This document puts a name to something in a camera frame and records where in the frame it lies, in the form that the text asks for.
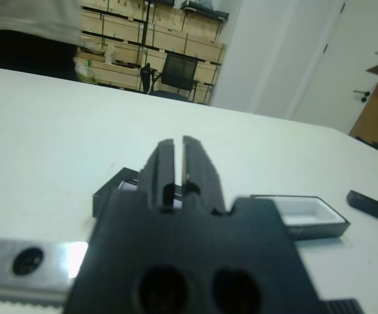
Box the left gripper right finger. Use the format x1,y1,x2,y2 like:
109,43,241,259
181,135,226,215

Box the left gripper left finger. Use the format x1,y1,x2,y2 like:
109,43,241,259
139,139,176,211

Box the black box lid with print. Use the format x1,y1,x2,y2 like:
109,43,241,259
92,167,183,218

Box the black box base white insert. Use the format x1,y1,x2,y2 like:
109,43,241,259
249,194,352,243

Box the black bag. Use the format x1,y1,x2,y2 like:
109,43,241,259
139,62,159,94

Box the black mesh office chair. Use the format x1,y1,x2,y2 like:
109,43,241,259
149,52,200,102

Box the yellow-green plastic sack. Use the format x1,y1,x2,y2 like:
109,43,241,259
73,44,118,84

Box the stacked wooden crates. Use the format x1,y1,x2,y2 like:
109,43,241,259
74,0,226,104

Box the long black cases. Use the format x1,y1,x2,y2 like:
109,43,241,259
180,0,232,20

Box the white door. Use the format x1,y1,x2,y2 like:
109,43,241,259
293,0,378,135

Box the person in white shirt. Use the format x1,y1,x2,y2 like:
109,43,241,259
0,0,80,81

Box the black door handle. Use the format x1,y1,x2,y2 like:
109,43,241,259
353,90,372,103

